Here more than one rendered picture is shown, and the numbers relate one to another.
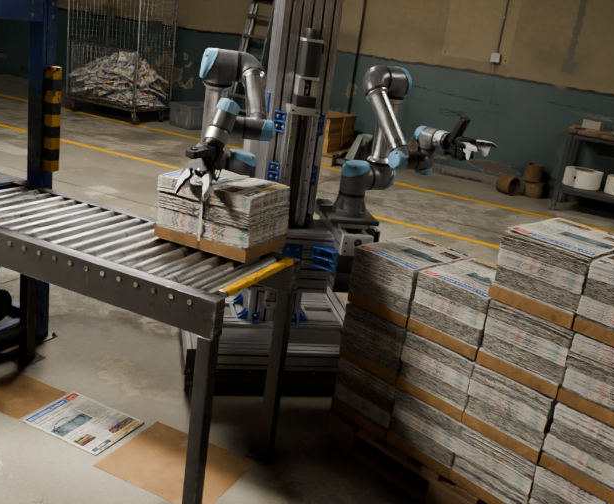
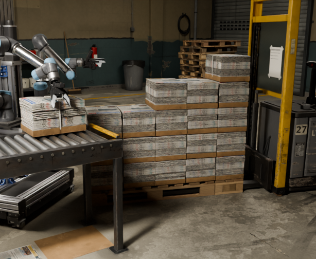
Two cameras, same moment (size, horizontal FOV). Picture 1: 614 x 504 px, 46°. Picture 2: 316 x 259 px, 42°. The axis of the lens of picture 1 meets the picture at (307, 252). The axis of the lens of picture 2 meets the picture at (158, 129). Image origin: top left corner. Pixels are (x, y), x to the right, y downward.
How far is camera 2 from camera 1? 234 cm
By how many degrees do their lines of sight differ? 56
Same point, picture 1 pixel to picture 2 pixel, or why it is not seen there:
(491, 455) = (169, 166)
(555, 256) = (175, 87)
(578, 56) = not seen: outside the picture
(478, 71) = not seen: outside the picture
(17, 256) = (2, 169)
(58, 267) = (33, 162)
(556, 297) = (179, 100)
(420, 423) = (137, 171)
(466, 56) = not seen: outside the picture
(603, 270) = (192, 86)
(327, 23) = (9, 16)
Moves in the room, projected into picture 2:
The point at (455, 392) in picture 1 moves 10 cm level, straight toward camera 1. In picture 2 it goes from (150, 151) to (157, 154)
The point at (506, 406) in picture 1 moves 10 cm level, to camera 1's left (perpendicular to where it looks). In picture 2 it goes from (171, 145) to (165, 148)
